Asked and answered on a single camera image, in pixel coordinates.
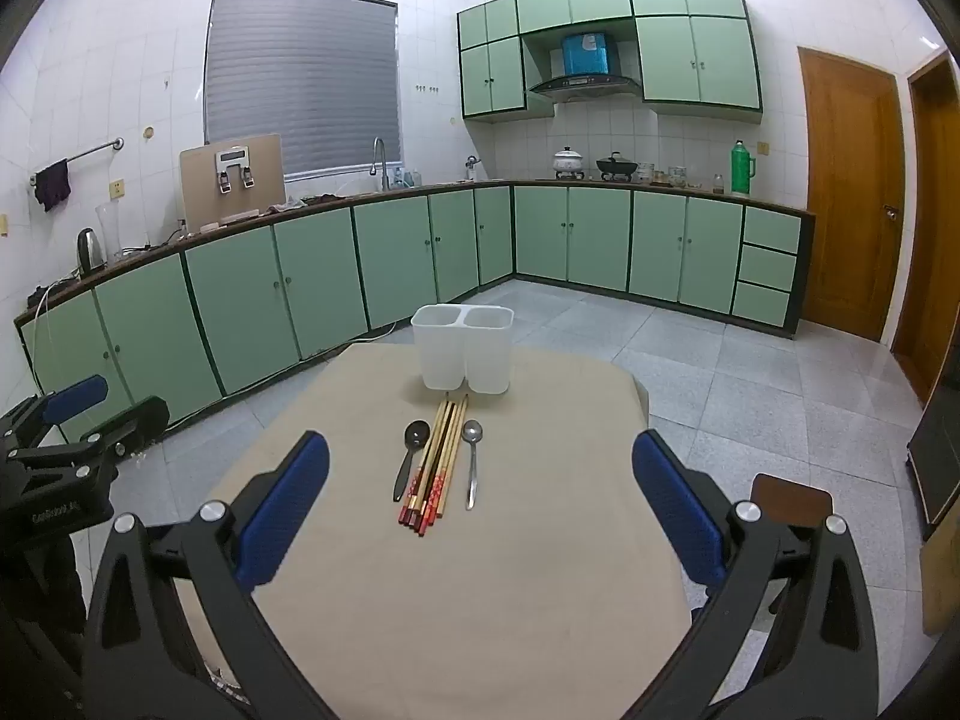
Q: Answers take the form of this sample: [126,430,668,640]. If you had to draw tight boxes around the wooden door with handle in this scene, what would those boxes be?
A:
[796,46,906,344]

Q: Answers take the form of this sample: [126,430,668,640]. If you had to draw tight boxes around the brown wooden stool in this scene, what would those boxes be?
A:
[750,472,835,530]

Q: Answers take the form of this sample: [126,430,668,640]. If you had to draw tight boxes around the black spoon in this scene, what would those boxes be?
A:
[392,421,431,503]

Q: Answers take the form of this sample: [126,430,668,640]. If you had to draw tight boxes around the bundle of mixed chopsticks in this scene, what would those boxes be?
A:
[397,392,470,535]

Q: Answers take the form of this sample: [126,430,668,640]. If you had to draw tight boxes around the steel electric kettle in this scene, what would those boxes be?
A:
[75,227,107,275]

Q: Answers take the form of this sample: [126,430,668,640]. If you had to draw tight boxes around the beige water purifier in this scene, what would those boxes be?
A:
[178,133,286,232]

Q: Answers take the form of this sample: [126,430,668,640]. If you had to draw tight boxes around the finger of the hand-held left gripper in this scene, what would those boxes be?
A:
[0,373,111,458]
[7,395,170,496]

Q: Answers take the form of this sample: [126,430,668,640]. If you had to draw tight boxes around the clear glass pitcher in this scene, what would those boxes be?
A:
[95,202,125,262]

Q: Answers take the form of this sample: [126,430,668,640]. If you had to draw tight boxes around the green drawer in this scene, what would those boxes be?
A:
[731,281,794,329]
[736,246,797,293]
[741,206,802,254]

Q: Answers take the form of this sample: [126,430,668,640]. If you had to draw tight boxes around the black cabinet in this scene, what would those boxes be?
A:
[906,382,960,527]

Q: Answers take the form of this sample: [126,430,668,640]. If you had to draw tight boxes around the blue hood chimney cover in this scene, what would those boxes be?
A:
[562,31,622,77]

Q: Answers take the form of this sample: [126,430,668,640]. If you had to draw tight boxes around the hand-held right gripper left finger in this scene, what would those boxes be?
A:
[82,431,331,720]

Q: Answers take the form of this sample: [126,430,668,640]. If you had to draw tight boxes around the green kitchen base cabinets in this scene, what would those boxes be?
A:
[13,181,817,443]

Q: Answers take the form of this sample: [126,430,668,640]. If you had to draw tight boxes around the black range hood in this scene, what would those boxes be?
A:
[529,73,644,102]

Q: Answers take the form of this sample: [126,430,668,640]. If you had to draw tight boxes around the white double utensil holder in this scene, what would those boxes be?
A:
[410,304,515,396]

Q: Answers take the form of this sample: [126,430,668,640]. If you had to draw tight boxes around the metal towel bar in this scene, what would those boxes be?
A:
[30,137,125,185]

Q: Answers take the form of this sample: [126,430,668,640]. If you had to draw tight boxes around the grey window blind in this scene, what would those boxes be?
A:
[204,0,400,181]

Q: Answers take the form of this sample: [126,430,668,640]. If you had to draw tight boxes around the dark hanging towel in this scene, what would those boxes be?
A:
[34,160,72,212]

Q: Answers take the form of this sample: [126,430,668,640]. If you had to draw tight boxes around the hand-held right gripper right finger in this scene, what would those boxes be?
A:
[631,429,878,720]

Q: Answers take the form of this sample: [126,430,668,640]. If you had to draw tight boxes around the green upper kitchen cabinets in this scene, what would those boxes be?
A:
[456,0,764,125]

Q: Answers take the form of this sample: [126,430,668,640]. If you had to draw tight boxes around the metal spoon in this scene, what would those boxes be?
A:
[461,420,485,511]

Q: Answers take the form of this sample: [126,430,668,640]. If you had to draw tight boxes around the green thermos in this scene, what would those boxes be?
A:
[730,139,755,198]

